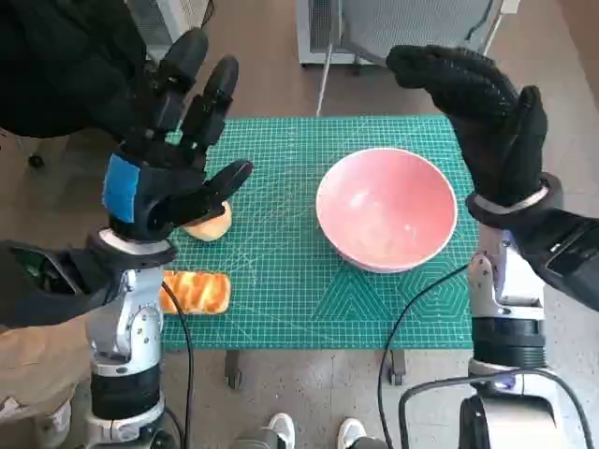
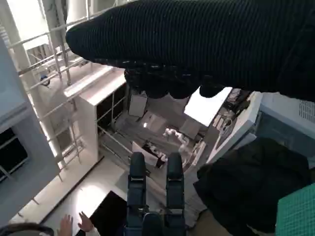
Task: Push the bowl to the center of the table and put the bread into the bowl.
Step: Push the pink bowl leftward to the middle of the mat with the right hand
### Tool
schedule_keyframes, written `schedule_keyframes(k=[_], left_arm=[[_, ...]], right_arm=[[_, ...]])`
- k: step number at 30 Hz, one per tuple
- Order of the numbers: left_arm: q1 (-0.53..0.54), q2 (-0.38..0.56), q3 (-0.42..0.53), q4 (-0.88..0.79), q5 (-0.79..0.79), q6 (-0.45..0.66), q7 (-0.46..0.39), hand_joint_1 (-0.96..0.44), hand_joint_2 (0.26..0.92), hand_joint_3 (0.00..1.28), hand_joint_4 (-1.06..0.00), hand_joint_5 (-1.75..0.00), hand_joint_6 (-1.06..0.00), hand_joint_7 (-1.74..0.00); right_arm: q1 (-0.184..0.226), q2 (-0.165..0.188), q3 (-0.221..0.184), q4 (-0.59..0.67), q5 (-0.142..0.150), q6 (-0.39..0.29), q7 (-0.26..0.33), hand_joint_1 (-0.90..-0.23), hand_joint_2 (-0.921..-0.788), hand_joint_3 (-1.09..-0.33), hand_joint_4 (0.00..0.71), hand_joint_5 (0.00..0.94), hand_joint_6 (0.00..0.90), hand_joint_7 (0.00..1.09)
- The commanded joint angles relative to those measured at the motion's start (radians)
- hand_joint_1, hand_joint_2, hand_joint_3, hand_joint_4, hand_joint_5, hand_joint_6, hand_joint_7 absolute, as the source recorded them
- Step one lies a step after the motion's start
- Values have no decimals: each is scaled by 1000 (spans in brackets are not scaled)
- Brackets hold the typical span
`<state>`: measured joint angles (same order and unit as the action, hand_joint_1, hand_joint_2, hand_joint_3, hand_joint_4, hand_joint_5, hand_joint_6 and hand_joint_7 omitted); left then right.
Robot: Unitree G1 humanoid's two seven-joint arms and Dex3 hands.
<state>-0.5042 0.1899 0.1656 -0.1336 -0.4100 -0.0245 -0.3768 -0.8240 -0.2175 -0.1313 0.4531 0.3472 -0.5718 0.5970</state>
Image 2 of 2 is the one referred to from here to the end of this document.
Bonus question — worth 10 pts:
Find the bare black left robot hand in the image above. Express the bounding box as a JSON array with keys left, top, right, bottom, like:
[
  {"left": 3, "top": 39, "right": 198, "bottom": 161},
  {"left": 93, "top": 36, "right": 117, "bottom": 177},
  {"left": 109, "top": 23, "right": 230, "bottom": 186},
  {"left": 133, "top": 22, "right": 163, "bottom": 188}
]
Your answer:
[{"left": 124, "top": 151, "right": 185, "bottom": 236}]

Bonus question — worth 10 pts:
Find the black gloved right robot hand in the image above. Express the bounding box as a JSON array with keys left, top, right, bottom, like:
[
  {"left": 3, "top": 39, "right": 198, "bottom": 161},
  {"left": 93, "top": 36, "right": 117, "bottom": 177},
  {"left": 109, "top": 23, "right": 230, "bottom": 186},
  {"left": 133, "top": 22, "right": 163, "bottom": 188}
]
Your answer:
[{"left": 65, "top": 0, "right": 315, "bottom": 102}]

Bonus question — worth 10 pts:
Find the black laptop screen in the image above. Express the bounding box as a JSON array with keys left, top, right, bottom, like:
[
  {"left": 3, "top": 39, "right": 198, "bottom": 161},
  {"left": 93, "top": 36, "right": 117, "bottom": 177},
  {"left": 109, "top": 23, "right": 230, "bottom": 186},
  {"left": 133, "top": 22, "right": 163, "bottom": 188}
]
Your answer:
[{"left": 90, "top": 190, "right": 128, "bottom": 236}]

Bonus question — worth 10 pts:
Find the black jacket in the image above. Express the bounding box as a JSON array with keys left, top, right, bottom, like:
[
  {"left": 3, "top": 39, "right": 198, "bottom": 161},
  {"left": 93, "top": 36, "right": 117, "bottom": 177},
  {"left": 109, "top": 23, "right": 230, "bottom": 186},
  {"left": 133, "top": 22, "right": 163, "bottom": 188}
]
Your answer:
[{"left": 193, "top": 137, "right": 312, "bottom": 223}]

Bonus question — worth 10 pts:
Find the grey box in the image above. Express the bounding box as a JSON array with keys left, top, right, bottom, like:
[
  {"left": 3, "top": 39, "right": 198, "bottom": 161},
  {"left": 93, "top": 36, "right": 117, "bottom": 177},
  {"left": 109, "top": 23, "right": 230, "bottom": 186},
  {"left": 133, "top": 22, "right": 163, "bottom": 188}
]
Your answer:
[{"left": 127, "top": 93, "right": 148, "bottom": 118}]

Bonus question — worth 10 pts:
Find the white desk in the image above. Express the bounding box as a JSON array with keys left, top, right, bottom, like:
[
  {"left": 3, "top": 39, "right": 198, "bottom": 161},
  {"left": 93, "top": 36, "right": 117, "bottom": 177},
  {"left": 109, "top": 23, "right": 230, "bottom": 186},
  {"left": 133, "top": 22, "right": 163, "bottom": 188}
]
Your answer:
[{"left": 7, "top": 157, "right": 131, "bottom": 236}]

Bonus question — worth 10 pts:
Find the white shelf cabinet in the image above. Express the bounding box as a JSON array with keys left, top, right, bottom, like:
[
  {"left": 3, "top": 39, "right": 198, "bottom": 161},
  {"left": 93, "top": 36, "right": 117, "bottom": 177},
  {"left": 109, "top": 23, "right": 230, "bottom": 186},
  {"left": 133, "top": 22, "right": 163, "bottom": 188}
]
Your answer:
[{"left": 63, "top": 66, "right": 128, "bottom": 160}]

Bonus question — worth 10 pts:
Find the person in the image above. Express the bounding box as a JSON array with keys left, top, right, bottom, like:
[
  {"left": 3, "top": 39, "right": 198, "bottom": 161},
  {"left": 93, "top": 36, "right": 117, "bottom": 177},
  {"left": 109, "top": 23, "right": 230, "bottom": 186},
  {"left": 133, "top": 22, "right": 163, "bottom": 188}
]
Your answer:
[{"left": 0, "top": 213, "right": 96, "bottom": 236}]

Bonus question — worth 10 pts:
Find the green cutting mat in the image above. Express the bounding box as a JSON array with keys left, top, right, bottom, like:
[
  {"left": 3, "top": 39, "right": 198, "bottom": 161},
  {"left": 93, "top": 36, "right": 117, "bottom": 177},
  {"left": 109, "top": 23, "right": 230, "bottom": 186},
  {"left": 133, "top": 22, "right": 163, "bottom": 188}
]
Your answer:
[{"left": 277, "top": 183, "right": 315, "bottom": 236}]

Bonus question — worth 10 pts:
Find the white metal scaffold frame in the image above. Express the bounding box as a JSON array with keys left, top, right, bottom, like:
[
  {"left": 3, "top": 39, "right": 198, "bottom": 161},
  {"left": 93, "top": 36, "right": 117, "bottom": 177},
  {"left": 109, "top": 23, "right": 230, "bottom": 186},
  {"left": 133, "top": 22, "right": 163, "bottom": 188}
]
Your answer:
[{"left": 7, "top": 0, "right": 119, "bottom": 177}]

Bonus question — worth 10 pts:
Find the black framed wall screen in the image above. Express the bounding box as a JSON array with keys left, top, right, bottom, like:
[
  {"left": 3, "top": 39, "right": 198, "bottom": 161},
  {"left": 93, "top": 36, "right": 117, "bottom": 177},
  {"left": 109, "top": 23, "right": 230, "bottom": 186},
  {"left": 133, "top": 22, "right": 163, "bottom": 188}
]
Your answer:
[{"left": 0, "top": 127, "right": 29, "bottom": 183}]

